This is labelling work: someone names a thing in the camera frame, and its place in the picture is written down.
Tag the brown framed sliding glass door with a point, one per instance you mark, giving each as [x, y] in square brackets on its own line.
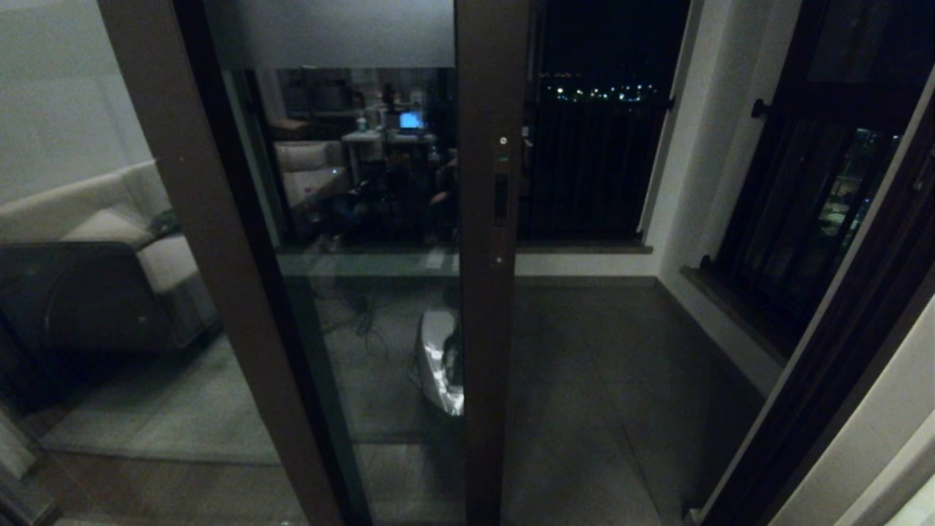
[486, 329]

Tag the black metal balcony railing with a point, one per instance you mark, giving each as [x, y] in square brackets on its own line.
[606, 104]

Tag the brown framed fixed glass door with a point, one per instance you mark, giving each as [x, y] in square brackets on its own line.
[212, 219]

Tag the grey floor rug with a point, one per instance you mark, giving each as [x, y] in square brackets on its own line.
[182, 416]

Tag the black window guard railing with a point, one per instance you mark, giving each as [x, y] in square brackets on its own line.
[760, 109]

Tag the grey and beige sofa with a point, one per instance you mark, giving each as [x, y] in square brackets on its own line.
[109, 230]

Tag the dark brown door jamb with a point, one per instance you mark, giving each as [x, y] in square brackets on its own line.
[833, 365]

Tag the dark framed window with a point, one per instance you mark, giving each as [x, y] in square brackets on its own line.
[840, 95]

